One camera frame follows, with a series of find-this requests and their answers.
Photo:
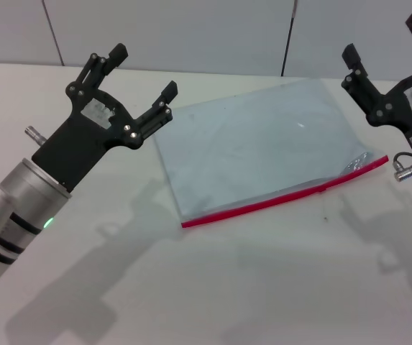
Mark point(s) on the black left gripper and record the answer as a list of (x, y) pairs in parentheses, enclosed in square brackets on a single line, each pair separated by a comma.
[(83, 140)]

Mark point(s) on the clear document bag red zipper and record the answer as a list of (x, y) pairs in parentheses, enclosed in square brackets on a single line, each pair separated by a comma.
[(245, 143)]

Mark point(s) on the small red zipper slider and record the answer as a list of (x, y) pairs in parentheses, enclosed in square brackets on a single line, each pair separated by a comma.
[(322, 189)]

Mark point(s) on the left gripper metal connector plug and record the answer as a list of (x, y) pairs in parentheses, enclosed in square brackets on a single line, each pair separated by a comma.
[(35, 133)]

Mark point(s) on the gripper metal connector plug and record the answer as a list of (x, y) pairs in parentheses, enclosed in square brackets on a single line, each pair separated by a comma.
[(35, 133), (408, 170)]

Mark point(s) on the right gripper metal connector plug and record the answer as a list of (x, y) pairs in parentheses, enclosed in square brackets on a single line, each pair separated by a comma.
[(408, 170)]

